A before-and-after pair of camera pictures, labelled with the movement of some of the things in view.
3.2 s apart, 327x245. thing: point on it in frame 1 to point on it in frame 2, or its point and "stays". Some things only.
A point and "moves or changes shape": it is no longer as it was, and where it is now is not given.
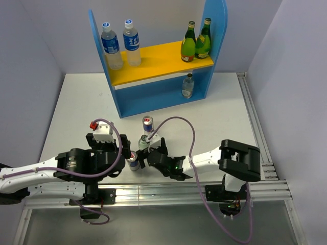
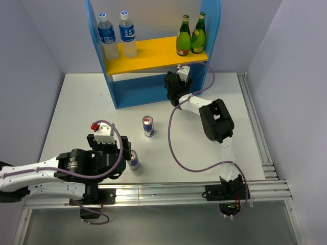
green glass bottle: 203,42 to 198,37
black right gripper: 141,156 to 189,84
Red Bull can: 148,127 stays
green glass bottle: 188,44 to 183,38
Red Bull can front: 133,161 stays
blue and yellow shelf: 158,81 moves or changes shape
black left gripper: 95,145 stays
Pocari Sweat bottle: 131,42 moves or changes shape
